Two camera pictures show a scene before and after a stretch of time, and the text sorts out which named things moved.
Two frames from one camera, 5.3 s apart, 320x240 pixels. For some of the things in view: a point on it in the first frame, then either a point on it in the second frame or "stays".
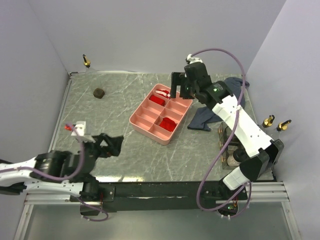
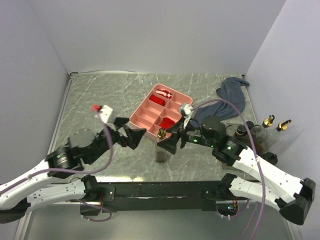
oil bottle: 94,82 -> 161,154
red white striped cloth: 164,92 stays
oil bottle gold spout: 283,126 stays
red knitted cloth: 168,124 stays
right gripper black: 176,80 -> 170,144
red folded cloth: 157,100 stays
